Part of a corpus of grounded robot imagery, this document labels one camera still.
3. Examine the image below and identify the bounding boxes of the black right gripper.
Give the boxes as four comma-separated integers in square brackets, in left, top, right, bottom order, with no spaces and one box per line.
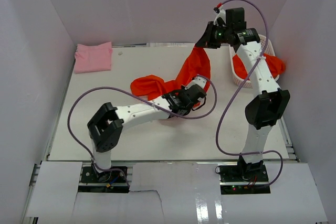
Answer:
[195,22,232,50]

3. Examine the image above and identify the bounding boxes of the orange t shirt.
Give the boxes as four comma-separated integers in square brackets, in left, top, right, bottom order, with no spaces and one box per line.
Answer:
[130,47,211,100]
[233,54,286,79]

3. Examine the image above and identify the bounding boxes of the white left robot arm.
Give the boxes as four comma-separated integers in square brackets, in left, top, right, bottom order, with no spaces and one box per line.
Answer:
[87,84,206,182]

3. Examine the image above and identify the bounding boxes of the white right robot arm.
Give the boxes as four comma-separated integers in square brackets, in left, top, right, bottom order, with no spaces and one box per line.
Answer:
[196,22,290,182]

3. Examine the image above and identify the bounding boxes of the white perforated plastic basket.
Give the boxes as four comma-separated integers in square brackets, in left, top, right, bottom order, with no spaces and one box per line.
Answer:
[229,35,280,95]

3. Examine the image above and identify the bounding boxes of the folded pink t shirt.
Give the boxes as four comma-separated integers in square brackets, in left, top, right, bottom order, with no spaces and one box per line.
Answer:
[73,42,113,74]

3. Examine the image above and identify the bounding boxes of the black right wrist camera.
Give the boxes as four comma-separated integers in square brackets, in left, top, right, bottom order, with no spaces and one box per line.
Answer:
[225,7,246,30]

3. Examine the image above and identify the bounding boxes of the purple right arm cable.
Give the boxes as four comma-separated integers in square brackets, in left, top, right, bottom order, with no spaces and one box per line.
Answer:
[214,0,284,187]

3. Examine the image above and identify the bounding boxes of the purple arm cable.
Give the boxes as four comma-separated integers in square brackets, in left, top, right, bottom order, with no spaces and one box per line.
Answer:
[214,0,284,187]
[67,74,218,187]

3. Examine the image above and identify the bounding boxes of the white paper strip at wall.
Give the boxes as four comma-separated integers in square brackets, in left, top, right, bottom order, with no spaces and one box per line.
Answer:
[146,42,195,47]

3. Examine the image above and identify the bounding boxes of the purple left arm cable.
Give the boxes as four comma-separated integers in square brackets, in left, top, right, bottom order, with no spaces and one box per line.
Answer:
[67,74,218,187]

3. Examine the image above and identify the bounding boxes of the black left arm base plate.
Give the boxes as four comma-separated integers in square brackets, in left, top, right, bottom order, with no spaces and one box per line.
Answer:
[78,166,129,194]

